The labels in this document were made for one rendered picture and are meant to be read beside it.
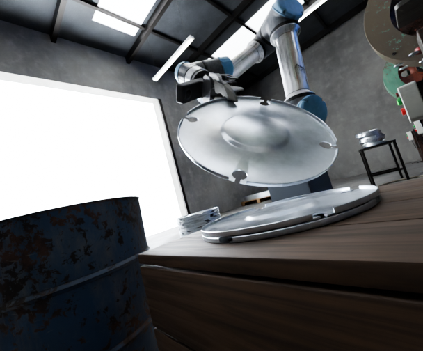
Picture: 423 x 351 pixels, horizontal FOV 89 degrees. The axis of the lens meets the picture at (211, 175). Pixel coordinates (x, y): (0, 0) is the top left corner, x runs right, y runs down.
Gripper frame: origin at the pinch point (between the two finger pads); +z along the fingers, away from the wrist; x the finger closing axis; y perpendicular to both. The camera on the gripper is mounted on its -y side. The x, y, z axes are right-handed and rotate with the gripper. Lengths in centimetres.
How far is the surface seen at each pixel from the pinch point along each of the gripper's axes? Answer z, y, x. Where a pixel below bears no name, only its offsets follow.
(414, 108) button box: 8, 72, 4
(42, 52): -506, -93, 48
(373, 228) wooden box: 37.7, -8.7, -0.4
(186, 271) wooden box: 27.0, -21.5, 13.4
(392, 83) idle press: -118, 336, 26
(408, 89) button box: 3, 73, -2
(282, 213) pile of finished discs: 27.0, -6.1, 8.5
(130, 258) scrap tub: 5.9, -27.4, 34.9
